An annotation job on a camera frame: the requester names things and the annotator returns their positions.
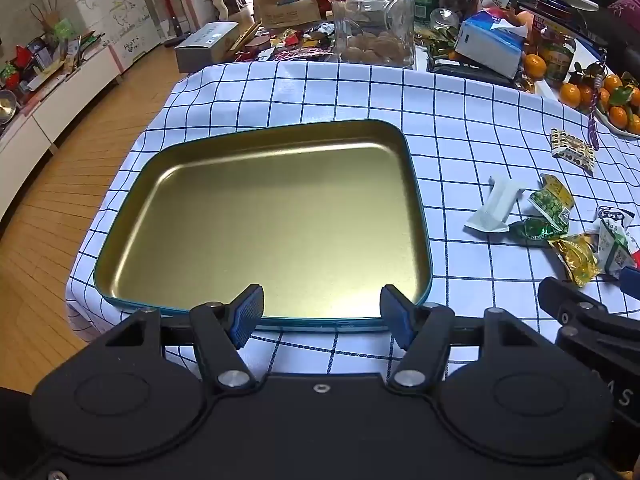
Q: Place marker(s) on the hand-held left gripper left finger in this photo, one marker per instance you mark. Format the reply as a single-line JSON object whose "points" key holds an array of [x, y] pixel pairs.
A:
{"points": [[247, 317]]}

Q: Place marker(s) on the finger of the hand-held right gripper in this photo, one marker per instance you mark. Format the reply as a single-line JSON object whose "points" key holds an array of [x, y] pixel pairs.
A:
{"points": [[631, 281], [575, 310]]}

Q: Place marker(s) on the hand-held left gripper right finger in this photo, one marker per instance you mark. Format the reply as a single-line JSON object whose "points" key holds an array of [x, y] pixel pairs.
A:
{"points": [[397, 320]]}

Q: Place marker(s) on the red white snack packet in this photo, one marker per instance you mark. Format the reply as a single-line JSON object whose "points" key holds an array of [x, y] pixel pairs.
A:
{"points": [[636, 255]]}

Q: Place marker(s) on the white green snack packet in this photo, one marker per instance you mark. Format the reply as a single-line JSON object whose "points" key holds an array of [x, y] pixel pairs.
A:
{"points": [[612, 250]]}

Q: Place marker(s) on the gold foil candy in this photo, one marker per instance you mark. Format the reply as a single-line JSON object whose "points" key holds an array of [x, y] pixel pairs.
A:
{"points": [[580, 260]]}

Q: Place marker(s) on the white dark print snack packet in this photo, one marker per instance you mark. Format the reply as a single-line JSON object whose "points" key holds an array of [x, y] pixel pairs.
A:
{"points": [[612, 216]]}

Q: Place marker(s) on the dark green candy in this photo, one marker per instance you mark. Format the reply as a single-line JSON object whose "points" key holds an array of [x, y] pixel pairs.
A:
{"points": [[532, 230]]}

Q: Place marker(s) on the gold metal tin tray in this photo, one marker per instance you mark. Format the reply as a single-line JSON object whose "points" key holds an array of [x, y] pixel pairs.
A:
{"points": [[260, 220]]}

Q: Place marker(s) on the green yellow snack packet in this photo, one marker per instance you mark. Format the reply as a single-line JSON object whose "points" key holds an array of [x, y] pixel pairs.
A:
{"points": [[552, 202]]}

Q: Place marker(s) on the plain white snack packet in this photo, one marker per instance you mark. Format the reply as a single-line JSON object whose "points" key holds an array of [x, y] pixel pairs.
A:
{"points": [[492, 205]]}

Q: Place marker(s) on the brown patterned snack packet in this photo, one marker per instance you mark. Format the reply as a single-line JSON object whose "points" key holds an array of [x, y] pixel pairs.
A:
{"points": [[572, 147]]}

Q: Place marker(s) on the white fruit plate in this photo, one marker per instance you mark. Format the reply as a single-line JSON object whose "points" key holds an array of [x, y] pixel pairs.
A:
{"points": [[607, 124]]}

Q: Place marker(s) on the pile of small oranges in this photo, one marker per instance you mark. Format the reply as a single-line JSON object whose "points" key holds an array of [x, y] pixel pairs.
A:
{"points": [[570, 95]]}

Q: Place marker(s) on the white blue checkered tablecloth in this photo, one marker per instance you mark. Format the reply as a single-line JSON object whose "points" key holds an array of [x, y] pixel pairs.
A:
{"points": [[450, 125]]}

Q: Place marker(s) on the loose mandarin orange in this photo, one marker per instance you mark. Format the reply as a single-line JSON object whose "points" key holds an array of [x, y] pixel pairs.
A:
{"points": [[535, 66]]}

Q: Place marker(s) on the red lid food jar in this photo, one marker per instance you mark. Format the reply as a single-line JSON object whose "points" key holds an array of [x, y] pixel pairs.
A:
{"points": [[555, 55]]}

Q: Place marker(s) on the black flat packet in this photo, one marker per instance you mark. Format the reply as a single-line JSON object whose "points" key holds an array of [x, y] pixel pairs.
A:
{"points": [[460, 67]]}

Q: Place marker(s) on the pile of snack wrappers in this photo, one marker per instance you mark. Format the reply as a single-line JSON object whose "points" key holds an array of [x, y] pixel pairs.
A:
{"points": [[290, 45]]}

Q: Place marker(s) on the blue white tissue box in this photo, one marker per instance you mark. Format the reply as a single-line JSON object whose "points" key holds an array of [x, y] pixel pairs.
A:
{"points": [[487, 45]]}

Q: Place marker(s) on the grey cardboard box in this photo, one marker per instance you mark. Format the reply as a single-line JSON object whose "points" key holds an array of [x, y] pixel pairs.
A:
{"points": [[200, 45]]}

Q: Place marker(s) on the white low cabinet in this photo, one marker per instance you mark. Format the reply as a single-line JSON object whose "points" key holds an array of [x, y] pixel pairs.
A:
{"points": [[65, 95]]}

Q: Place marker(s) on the small clear glass jar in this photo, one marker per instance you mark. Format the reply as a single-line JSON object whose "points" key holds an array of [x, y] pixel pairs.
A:
{"points": [[444, 19]]}

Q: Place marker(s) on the large glass walnut jar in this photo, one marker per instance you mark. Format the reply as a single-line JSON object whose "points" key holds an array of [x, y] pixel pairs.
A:
{"points": [[372, 10]]}

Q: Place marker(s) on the metal bowl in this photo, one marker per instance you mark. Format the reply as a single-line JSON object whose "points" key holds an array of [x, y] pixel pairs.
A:
{"points": [[6, 107]]}

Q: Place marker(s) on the pile of cabinet clutter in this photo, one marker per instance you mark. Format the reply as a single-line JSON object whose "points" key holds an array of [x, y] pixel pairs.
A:
{"points": [[45, 60]]}

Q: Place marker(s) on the white rabbit drawing board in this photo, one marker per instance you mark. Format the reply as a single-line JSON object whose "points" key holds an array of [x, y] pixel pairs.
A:
{"points": [[115, 10]]}

